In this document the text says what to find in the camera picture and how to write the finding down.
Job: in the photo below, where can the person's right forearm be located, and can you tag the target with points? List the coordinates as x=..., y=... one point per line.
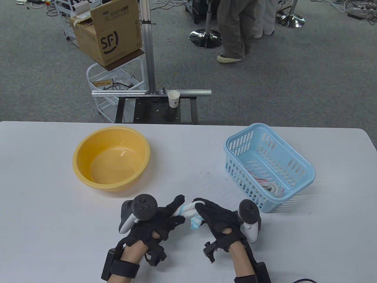
x=244, y=262

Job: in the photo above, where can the aluminium profile post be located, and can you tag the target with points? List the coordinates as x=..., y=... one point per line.
x=148, y=59

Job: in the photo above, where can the pink-edged white dish cloth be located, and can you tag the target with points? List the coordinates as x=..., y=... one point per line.
x=260, y=179

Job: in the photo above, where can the aluminium profile rail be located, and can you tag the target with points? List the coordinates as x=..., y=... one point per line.
x=117, y=93

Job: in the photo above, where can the white metal rack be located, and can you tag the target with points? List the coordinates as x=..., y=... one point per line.
x=60, y=17

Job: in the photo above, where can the person's left forearm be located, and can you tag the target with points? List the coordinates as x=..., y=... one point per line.
x=134, y=253

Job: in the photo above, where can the yellow plastic basin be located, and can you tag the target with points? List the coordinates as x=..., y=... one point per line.
x=138, y=144

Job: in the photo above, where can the person's right hand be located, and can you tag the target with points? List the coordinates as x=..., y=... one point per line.
x=215, y=215

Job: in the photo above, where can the brown wooden board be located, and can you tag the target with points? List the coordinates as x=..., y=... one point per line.
x=129, y=60

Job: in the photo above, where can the black wheeled equipment base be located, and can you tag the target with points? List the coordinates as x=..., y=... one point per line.
x=197, y=8

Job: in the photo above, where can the person's left hand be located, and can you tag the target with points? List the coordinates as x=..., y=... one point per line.
x=162, y=218

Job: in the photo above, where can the black round tracking controller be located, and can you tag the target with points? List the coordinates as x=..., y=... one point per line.
x=249, y=210
x=141, y=206

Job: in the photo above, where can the light blue plastic basket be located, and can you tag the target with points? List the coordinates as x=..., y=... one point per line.
x=291, y=193

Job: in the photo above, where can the brown cardboard box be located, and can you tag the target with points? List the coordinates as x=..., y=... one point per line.
x=117, y=35

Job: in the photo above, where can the black metal stand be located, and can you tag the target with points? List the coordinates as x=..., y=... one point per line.
x=147, y=110

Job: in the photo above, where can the white paper cup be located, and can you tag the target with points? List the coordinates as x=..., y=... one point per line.
x=173, y=98

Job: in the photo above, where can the brown flat packet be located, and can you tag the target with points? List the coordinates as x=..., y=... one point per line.
x=101, y=82

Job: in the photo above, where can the chrome round base pole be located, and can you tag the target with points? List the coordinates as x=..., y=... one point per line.
x=203, y=38
x=291, y=20

